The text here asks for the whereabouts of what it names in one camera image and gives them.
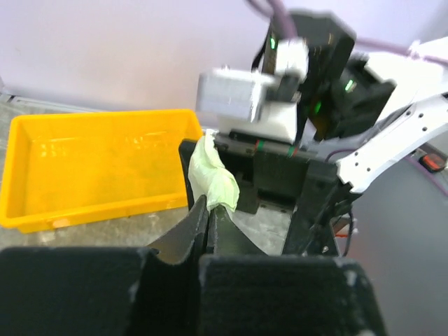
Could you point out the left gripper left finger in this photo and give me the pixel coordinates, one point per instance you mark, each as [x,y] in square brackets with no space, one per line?
[150,290]

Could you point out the pale green plastic bag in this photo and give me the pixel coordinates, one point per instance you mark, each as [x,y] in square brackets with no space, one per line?
[209,177]

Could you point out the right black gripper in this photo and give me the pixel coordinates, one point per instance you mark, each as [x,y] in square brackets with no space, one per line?
[280,168]

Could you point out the yellow plastic tray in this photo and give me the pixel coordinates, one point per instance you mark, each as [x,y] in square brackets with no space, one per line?
[75,168]

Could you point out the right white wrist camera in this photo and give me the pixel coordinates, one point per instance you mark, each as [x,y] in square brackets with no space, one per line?
[256,103]

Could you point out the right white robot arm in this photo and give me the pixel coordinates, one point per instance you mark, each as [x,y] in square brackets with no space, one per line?
[300,131]

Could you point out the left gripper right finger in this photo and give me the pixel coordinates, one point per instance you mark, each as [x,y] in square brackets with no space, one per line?
[258,294]

